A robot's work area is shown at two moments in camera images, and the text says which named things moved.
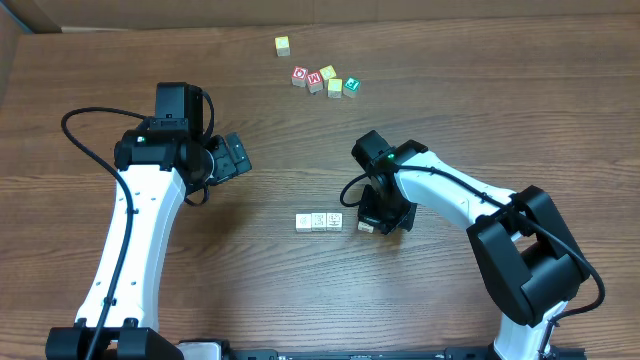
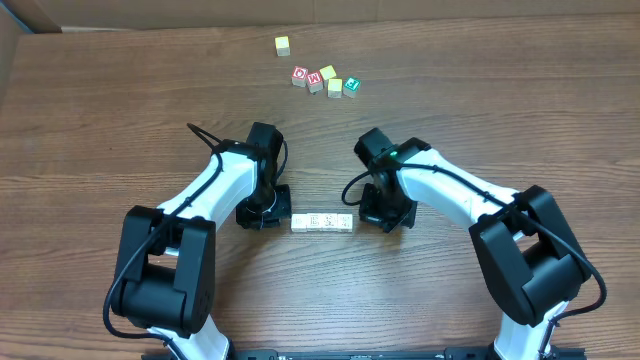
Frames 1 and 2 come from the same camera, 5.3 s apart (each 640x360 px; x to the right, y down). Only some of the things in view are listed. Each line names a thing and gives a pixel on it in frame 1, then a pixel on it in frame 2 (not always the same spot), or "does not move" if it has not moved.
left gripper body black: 224,165 -> 264,205
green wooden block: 351,87 does not move
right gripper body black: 386,207 does not move
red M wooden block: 315,81 does not move
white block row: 365,227 -> 342,222
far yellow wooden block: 282,46 does not move
